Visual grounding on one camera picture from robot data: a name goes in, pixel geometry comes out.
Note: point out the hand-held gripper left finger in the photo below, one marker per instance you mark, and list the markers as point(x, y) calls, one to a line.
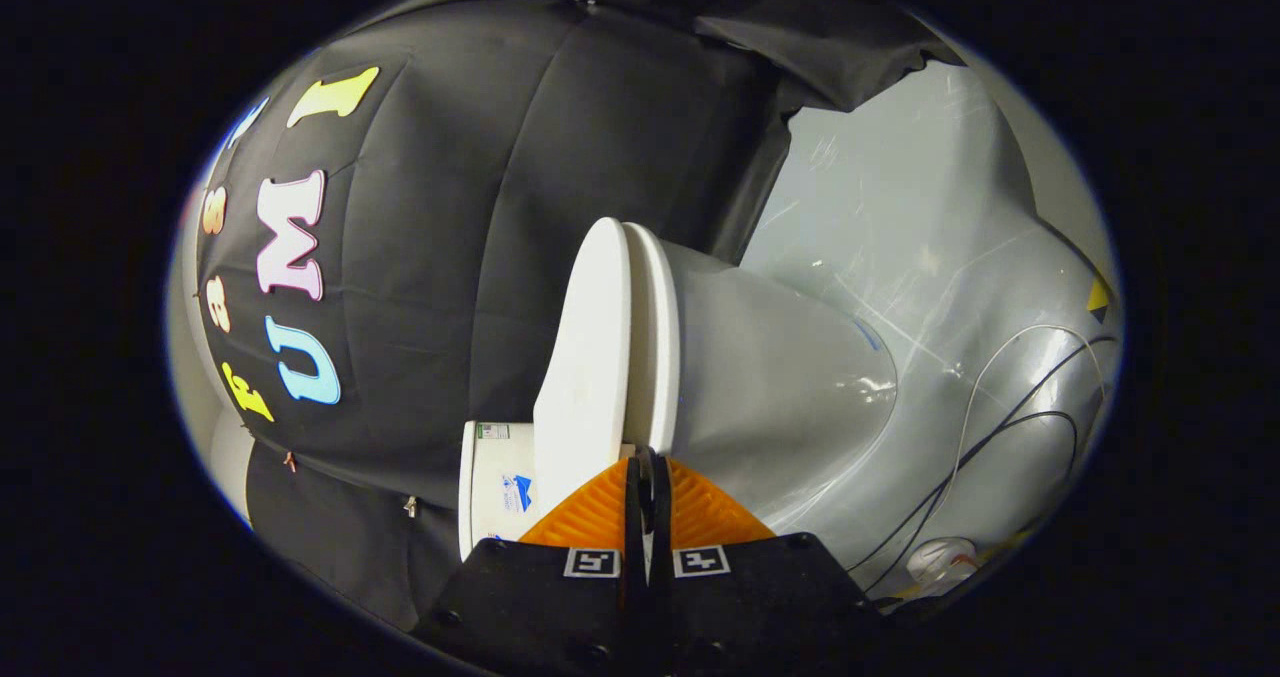
point(540, 607)

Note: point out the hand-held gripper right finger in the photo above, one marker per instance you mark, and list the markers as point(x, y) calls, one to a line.
point(750, 607)

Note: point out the white toilet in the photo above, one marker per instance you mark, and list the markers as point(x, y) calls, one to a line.
point(770, 387)

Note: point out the black backdrop cloth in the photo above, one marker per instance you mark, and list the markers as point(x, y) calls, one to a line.
point(480, 207)

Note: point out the yellow black floor tape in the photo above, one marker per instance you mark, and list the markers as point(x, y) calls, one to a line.
point(1098, 297)

